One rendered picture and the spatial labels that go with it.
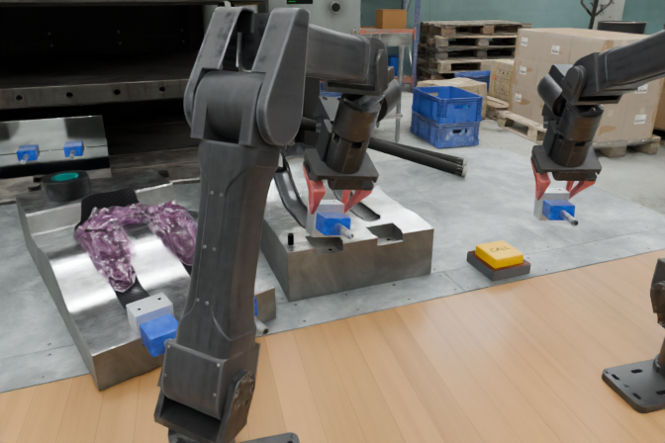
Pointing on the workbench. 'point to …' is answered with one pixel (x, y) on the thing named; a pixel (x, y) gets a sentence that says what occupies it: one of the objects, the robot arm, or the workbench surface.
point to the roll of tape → (65, 185)
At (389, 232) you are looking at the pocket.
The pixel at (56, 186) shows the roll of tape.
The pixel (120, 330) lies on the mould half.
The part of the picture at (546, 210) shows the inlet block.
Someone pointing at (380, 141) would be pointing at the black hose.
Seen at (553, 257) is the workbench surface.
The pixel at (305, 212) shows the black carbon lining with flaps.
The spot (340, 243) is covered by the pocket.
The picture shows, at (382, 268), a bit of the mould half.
